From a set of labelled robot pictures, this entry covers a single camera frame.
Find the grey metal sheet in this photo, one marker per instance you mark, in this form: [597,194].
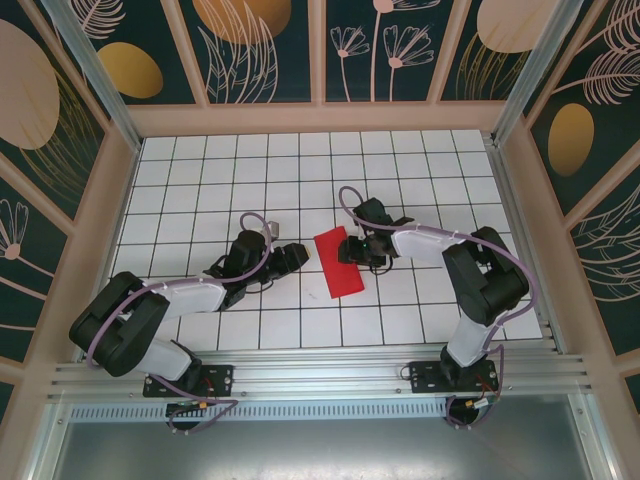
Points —
[320,450]

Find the aluminium side rail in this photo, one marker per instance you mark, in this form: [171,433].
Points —
[527,250]

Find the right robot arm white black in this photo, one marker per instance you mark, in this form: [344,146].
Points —
[425,245]

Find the aluminium frame post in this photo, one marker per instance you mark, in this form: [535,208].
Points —
[530,75]
[94,75]

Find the white grid table mat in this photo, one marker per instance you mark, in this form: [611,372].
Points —
[225,165]

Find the aluminium mounting rail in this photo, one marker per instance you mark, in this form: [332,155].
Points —
[320,372]

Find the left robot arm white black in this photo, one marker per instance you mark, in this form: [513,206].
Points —
[190,297]

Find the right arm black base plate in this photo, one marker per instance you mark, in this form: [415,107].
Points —
[425,375]

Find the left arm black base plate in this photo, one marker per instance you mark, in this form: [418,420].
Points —
[220,375]

